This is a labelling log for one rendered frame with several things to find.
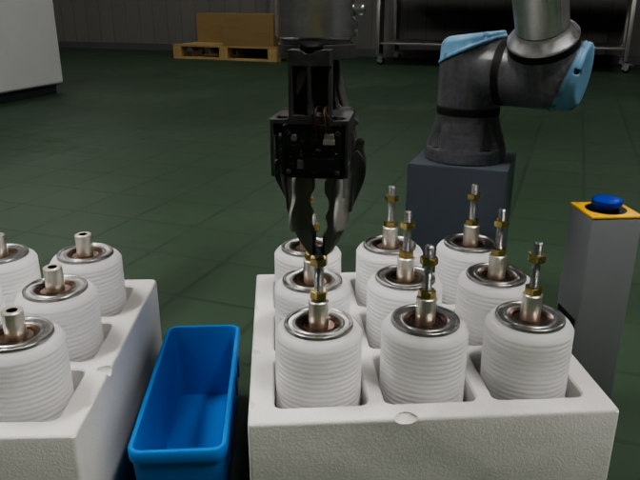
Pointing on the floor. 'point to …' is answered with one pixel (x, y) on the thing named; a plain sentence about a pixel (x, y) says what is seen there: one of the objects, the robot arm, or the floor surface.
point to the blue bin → (190, 407)
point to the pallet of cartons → (233, 37)
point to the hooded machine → (28, 50)
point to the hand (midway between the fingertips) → (319, 240)
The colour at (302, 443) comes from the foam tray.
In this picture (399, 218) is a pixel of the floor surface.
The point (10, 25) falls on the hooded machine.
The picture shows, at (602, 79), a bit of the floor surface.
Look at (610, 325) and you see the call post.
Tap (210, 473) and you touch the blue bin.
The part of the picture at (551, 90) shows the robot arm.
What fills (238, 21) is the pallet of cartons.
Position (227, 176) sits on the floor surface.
